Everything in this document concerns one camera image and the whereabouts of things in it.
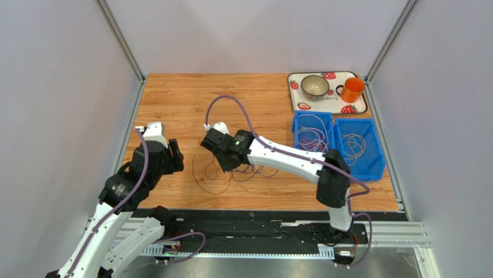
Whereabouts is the orange wire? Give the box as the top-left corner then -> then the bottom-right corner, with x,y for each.
191,154 -> 234,196

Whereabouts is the white wire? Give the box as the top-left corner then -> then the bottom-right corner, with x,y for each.
295,114 -> 332,153

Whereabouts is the dark red wire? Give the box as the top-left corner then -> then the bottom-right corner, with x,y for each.
296,129 -> 328,153

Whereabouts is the yellow wire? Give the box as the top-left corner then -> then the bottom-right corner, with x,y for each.
341,133 -> 367,167

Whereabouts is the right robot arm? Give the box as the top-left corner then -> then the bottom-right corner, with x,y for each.
201,122 -> 354,242

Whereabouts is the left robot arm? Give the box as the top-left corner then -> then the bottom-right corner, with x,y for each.
46,139 -> 184,277

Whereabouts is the left blue plastic bin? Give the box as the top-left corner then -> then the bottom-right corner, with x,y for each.
292,111 -> 336,152

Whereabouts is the blue plastic bin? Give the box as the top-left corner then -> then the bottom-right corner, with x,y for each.
334,118 -> 386,182
292,111 -> 336,152

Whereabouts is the strawberry print tray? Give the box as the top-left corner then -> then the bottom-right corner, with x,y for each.
287,71 -> 368,115

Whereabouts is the ceramic bowl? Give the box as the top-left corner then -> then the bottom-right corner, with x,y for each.
301,75 -> 330,100

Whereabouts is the right blue plastic bin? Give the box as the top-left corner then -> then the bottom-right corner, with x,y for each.
334,118 -> 386,182

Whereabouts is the orange mug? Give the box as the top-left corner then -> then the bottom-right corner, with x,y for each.
336,78 -> 365,103

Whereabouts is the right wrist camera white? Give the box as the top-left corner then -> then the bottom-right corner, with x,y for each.
204,122 -> 230,135

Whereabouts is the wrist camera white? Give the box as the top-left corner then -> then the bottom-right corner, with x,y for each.
204,122 -> 230,135
135,122 -> 168,148

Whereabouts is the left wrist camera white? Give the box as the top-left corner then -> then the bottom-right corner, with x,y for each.
135,122 -> 168,148

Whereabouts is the slotted cable duct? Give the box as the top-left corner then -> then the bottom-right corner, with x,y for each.
108,242 -> 335,260

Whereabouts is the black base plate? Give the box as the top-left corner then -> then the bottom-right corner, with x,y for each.
127,208 -> 409,255

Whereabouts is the left aluminium frame post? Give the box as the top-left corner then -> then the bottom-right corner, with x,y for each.
95,0 -> 146,83

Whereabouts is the aluminium frame post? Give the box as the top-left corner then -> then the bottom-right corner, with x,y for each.
95,0 -> 146,83
365,0 -> 420,84

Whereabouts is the right aluminium frame post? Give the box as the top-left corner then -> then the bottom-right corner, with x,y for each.
365,0 -> 420,84

